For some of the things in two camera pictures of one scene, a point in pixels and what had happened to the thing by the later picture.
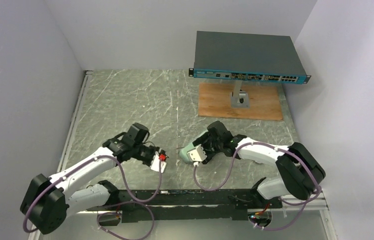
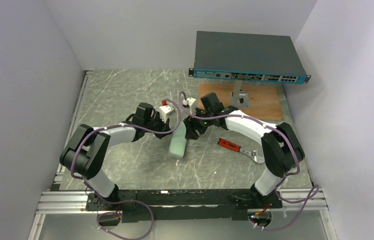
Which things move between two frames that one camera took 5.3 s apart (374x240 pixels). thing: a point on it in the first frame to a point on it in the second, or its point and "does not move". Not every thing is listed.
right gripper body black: [207, 147] to [191, 125]
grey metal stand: [239, 99] does not move
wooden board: [265, 101] does not move
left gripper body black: [148, 156] to [164, 125]
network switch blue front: [247, 57] does not move
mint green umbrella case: [183, 152] to [178, 142]
